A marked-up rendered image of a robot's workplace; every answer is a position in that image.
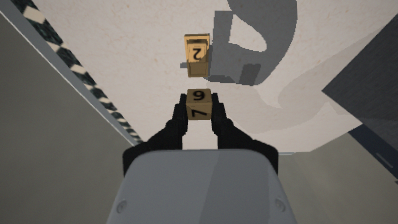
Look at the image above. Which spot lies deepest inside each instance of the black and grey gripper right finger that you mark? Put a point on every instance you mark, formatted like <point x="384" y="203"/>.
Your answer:
<point x="229" y="135"/>

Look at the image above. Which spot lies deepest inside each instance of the tan calendar cube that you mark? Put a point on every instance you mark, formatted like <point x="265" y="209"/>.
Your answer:
<point x="199" y="104"/>
<point x="197" y="50"/>

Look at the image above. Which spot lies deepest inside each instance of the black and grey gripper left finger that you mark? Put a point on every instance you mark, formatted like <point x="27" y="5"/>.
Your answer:
<point x="169" y="138"/>

